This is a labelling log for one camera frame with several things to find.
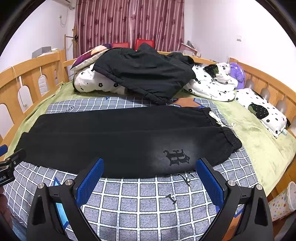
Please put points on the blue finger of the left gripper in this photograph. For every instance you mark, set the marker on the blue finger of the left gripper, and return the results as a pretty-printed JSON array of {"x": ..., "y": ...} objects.
[{"x": 3, "y": 150}]

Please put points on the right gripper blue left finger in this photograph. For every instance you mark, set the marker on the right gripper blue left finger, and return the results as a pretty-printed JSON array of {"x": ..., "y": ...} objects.
[{"x": 55, "y": 207}]

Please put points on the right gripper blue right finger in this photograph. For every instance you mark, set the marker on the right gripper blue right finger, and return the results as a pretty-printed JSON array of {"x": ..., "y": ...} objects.
[{"x": 243, "y": 211}]

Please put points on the black pants with white stripe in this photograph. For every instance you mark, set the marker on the black pants with white stripe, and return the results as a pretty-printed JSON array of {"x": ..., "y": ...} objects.
[{"x": 133, "y": 142}]

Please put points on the left hand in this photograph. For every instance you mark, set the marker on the left hand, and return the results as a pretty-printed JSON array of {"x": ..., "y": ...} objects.
[{"x": 5, "y": 211}]

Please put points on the green blanket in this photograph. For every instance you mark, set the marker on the green blanket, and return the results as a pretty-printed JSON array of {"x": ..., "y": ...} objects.
[{"x": 270, "y": 156}]

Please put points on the white strawberry pillow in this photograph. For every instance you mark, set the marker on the white strawberry pillow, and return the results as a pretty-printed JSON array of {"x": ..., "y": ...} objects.
[{"x": 270, "y": 116}]

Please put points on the grey box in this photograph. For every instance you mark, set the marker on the grey box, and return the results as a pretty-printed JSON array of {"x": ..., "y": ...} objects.
[{"x": 41, "y": 51}]

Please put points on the black jacket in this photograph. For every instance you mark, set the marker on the black jacket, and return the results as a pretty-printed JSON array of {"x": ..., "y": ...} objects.
[{"x": 155, "y": 76}]

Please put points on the purple patterned pillow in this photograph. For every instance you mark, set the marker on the purple patterned pillow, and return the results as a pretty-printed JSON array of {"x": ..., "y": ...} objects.
[{"x": 89, "y": 57}]

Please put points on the wooden coat rack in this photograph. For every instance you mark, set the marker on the wooden coat rack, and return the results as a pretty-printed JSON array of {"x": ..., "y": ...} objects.
[{"x": 70, "y": 44}]

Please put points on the white floral quilt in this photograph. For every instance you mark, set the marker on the white floral quilt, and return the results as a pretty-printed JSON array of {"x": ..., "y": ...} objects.
[{"x": 213, "y": 82}]

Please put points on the maroon striped curtain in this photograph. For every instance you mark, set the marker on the maroon striped curtain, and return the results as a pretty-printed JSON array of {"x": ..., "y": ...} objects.
[{"x": 106, "y": 22}]

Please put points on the purple plush toy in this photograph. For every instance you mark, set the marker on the purple plush toy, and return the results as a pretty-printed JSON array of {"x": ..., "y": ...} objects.
[{"x": 237, "y": 72}]

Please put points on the white air conditioner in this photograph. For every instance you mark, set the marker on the white air conditioner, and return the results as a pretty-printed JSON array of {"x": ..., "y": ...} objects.
[{"x": 66, "y": 3}]

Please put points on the wooden bed frame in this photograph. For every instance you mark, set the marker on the wooden bed frame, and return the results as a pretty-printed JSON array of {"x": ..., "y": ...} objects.
[{"x": 44, "y": 75}]

